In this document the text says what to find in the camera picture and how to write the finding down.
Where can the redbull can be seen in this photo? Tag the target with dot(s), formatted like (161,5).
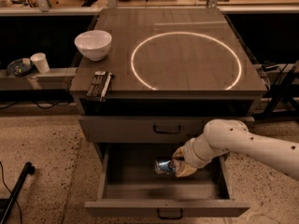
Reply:
(163,166)

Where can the dark round dish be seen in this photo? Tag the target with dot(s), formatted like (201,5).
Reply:
(20,67)

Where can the open lower drawer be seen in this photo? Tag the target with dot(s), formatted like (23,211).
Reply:
(130,187)

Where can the white paper cup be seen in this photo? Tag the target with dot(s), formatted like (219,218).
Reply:
(40,61)

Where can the black pole on floor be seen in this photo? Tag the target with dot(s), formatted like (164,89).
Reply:
(6,204)

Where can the white bowl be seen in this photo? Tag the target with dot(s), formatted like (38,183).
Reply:
(94,45)

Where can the grey drawer cabinet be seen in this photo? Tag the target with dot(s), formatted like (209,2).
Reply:
(170,62)

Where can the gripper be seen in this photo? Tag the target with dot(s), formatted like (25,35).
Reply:
(189,153)

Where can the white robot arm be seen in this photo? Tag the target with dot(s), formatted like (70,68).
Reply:
(221,136)

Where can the closed upper drawer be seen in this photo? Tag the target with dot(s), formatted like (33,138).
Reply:
(123,129)

